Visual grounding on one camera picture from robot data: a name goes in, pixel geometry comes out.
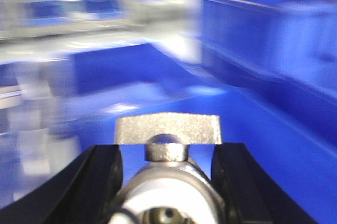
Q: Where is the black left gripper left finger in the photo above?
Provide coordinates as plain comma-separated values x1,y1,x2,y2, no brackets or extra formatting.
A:
1,145,123,223

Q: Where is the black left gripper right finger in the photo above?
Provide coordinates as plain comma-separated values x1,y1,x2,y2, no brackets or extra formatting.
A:
212,143,316,223

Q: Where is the metal valve with white cap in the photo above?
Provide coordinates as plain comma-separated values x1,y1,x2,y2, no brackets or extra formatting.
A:
112,112,226,223

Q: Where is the blue shelf box right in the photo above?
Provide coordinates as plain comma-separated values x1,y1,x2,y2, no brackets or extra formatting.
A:
72,0,336,223

